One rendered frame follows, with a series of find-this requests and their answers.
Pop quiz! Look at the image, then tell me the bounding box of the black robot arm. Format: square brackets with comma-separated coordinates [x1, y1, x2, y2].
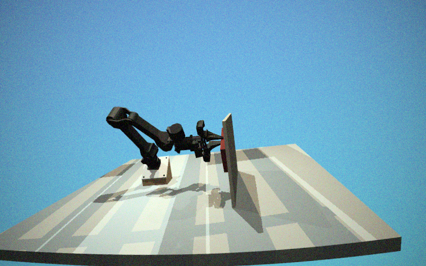
[106, 106, 203, 170]

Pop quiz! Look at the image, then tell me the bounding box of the grey wall panel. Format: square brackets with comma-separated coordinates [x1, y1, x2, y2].
[222, 113, 238, 208]

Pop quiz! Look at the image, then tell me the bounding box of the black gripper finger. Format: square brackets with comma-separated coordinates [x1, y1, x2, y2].
[205, 129, 224, 142]
[208, 141, 221, 153]

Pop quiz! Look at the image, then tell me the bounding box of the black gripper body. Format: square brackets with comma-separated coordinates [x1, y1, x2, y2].
[186, 120, 211, 162]

